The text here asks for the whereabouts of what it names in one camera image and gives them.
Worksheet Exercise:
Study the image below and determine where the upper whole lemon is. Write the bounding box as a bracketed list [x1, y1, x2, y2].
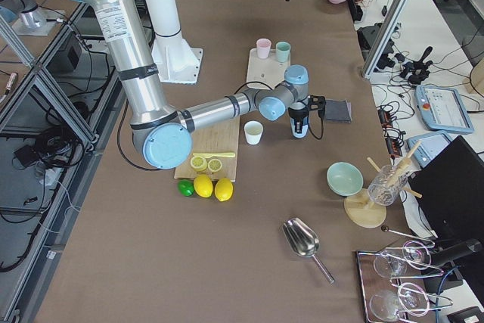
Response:
[215, 178, 234, 202]

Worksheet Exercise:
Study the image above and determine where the shiny metal scoop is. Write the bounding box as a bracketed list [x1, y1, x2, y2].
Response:
[283, 217, 335, 284]

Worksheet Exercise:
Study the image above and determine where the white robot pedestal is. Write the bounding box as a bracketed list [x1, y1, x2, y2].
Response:
[134, 0, 204, 85]

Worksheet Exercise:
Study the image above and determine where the wooden cutting board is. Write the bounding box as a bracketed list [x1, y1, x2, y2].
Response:
[174, 117, 240, 182]

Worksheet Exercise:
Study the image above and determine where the blue teach pendant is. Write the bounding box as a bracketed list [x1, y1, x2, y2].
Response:
[415, 85, 474, 135]

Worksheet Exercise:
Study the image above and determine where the yellow plastic knife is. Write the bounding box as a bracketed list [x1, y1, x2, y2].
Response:
[192, 152, 236, 158]

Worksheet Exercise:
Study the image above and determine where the cream rabbit tray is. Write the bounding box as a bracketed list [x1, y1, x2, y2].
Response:
[246, 48, 290, 89]

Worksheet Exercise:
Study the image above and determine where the wooden stand with round base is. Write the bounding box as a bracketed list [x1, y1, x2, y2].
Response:
[344, 141, 422, 228]

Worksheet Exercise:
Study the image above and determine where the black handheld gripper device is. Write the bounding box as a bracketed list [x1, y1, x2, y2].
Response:
[399, 46, 433, 85]

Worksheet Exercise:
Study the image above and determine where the green plastic cup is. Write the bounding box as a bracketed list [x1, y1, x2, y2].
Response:
[275, 41, 291, 63]

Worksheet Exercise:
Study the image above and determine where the pale yellow plastic cup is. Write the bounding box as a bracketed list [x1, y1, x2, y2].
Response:
[244, 120, 264, 145]

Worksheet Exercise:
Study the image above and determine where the lemon slice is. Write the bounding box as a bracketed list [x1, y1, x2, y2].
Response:
[207, 158, 223, 173]
[190, 156, 208, 172]

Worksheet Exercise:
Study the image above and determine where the lower whole lemon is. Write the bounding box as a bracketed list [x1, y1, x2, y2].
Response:
[193, 174, 213, 198]

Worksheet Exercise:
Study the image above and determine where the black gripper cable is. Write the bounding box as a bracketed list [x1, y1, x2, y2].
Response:
[116, 80, 327, 171]

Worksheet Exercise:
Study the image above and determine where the clear glass mug on stand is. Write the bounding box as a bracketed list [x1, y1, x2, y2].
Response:
[368, 165, 410, 207]

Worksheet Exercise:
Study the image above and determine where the green lime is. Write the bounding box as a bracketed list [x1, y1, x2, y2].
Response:
[177, 179, 195, 197]

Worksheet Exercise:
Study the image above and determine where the black monitor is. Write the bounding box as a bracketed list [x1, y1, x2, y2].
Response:
[410, 136, 483, 241]

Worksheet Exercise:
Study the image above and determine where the pink plastic cup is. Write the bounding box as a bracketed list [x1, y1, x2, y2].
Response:
[256, 38, 271, 59]

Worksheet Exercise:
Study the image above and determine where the lower lemon slice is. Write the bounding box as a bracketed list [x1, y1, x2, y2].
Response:
[190, 156, 208, 172]

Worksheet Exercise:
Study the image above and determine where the upper lemon slice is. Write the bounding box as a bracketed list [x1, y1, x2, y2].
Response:
[207, 158, 223, 173]

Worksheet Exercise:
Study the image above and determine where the aluminium frame post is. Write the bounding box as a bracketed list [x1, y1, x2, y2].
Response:
[361, 0, 408, 79]

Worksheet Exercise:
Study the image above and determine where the folded grey cloth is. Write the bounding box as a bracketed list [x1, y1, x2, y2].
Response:
[324, 99, 352, 123]

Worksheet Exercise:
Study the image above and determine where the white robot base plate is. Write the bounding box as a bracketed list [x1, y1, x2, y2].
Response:
[152, 35, 203, 84]

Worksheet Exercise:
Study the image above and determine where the green plastic bowl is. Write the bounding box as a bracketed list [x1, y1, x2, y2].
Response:
[327, 162, 364, 197]

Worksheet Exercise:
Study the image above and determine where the mirror tray with glasses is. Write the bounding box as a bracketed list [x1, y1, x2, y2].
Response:
[355, 237, 457, 322]

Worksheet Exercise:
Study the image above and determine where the whole lemon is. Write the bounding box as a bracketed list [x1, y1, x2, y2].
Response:
[215, 178, 234, 202]
[193, 174, 213, 198]

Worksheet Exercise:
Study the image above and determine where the blue plastic cup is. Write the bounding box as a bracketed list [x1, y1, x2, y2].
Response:
[290, 118, 309, 138]

